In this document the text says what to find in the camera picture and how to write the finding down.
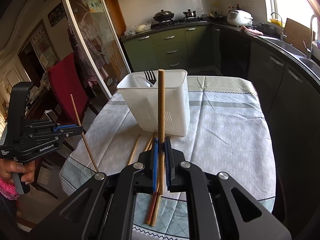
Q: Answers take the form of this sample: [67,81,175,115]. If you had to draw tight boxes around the white rice cooker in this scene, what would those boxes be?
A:
[227,10,253,27]

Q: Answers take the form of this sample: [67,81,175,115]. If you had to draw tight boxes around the green kitchen cabinets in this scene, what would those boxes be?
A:
[123,25,214,72]

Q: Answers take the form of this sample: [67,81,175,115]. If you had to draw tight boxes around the white plastic utensil holder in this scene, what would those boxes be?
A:
[117,69,190,136]

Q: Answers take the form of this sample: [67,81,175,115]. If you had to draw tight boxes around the clear plastic spoon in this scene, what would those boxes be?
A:
[135,76,153,88]

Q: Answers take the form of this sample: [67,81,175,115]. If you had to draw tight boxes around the black wok on stove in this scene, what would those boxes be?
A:
[153,9,175,22]

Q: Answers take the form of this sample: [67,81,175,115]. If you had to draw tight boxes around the chrome faucet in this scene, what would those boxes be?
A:
[303,15,316,59]

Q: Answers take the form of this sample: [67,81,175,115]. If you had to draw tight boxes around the ridged chopstick group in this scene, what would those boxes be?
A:
[146,192,158,225]

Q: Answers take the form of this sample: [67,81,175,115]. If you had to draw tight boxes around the black plastic fork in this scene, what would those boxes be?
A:
[144,70,157,86]

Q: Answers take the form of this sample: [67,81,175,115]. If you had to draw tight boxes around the steel kitchen sink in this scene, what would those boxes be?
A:
[258,36,319,75]

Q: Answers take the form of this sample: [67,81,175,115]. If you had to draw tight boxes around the wooden cutting board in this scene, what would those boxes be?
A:
[284,18,310,54]

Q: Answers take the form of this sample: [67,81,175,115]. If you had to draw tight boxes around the small pot on stove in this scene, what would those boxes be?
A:
[183,9,197,18]

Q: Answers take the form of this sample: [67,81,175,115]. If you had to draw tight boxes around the glass sliding door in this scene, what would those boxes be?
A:
[61,0,131,99]

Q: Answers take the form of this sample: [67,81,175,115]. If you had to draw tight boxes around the patterned grey tablecloth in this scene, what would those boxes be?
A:
[58,75,277,240]

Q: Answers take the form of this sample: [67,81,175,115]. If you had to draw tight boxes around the person's left hand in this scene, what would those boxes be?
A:
[0,159,35,185]

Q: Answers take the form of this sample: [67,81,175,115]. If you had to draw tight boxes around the red chair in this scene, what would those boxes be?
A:
[48,53,89,124]

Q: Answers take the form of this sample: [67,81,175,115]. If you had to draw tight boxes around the pink sleeve cuff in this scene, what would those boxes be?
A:
[0,178,20,200]

